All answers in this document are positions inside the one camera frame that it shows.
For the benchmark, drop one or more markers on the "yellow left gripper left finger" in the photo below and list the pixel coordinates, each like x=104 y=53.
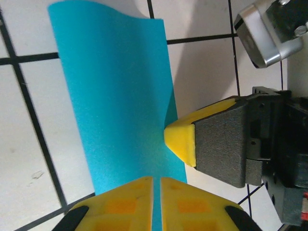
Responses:
x=120 y=207

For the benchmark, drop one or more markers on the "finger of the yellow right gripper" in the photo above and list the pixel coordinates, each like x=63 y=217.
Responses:
x=211 y=107
x=216 y=144

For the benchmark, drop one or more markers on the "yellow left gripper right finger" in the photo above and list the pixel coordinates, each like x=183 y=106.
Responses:
x=192 y=209

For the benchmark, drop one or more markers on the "blue cloth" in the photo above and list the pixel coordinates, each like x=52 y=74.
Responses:
x=108 y=84

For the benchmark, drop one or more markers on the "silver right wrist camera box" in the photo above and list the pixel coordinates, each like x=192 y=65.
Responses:
x=260 y=38

